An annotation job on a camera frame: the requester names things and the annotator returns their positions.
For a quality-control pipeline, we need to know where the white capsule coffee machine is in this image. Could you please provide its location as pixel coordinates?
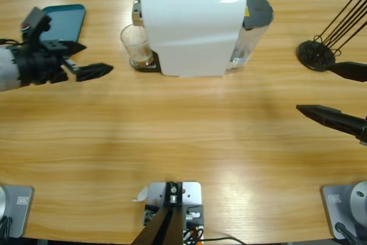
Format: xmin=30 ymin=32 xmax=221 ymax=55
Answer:
xmin=130 ymin=0 xmax=248 ymax=79

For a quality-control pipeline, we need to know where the teal plastic tray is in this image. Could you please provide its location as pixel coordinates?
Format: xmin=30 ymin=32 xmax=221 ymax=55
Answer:
xmin=38 ymin=3 xmax=87 ymax=45

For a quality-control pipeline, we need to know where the black capsule holder with rods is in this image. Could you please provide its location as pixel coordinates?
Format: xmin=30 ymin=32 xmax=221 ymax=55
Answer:
xmin=296 ymin=0 xmax=367 ymax=72

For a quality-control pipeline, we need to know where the thin black cable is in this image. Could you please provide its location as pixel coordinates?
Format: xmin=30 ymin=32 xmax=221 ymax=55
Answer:
xmin=200 ymin=236 xmax=249 ymax=245

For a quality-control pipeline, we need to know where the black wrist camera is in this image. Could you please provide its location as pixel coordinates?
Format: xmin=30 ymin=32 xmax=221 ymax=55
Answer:
xmin=20 ymin=6 xmax=52 ymax=46

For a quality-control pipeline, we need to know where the black base cable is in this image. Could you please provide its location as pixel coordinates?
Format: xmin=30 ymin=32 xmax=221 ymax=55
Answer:
xmin=334 ymin=221 xmax=361 ymax=245
xmin=0 ymin=215 xmax=14 ymax=240

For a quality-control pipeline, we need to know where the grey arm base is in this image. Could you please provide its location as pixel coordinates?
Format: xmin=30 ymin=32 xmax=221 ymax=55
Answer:
xmin=0 ymin=184 xmax=35 ymax=239
xmin=320 ymin=181 xmax=367 ymax=240

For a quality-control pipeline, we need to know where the white paper tag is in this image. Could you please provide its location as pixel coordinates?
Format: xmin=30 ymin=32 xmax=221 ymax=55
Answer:
xmin=131 ymin=186 xmax=150 ymax=203

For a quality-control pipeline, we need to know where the dark camera post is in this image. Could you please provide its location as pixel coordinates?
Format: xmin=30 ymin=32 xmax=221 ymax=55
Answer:
xmin=132 ymin=181 xmax=184 ymax=245

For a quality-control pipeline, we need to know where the clear water tank grey lid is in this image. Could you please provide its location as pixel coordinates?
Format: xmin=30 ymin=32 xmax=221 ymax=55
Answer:
xmin=228 ymin=0 xmax=275 ymax=71

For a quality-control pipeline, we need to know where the clear drinking glass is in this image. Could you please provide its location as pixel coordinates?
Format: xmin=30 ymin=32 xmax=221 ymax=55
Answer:
xmin=119 ymin=24 xmax=154 ymax=69

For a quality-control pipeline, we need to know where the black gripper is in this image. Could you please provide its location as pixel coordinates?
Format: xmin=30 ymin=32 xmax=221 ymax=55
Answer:
xmin=296 ymin=61 xmax=367 ymax=146
xmin=7 ymin=40 xmax=114 ymax=86

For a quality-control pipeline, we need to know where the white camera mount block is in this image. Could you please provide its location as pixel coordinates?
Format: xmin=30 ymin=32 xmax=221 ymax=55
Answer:
xmin=143 ymin=181 xmax=205 ymax=245

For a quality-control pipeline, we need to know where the orange cable bundle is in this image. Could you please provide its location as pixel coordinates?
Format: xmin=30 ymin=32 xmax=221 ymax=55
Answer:
xmin=183 ymin=225 xmax=205 ymax=242

